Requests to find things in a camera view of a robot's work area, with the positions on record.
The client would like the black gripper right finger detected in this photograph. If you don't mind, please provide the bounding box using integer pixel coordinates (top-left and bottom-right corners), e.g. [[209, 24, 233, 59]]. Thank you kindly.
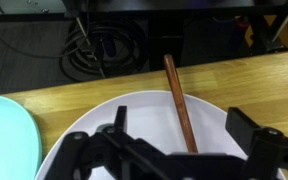
[[225, 106, 288, 180]]

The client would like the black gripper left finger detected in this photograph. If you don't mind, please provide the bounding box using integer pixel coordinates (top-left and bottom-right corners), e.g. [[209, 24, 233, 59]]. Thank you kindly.
[[45, 105, 172, 180]]

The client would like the brown wooden spoon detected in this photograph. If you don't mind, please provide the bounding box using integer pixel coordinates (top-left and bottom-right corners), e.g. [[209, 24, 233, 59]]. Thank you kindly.
[[162, 53, 199, 155]]

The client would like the pink plate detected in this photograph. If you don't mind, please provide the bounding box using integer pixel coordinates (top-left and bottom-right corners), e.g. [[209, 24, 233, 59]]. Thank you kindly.
[[33, 89, 288, 180]]

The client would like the teal plate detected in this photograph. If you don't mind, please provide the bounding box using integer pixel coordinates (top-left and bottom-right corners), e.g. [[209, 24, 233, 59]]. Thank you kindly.
[[0, 94, 44, 180]]

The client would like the black cable coil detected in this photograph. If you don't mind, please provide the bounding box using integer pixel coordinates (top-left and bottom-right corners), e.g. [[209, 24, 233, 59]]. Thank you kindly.
[[58, 19, 149, 83]]

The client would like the black metal desk frame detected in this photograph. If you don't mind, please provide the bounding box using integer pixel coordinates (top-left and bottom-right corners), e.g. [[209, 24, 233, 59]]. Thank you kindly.
[[63, 0, 288, 73]]

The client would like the thin black floor cable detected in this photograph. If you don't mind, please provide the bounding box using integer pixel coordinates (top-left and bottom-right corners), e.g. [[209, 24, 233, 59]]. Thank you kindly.
[[0, 0, 69, 62]]

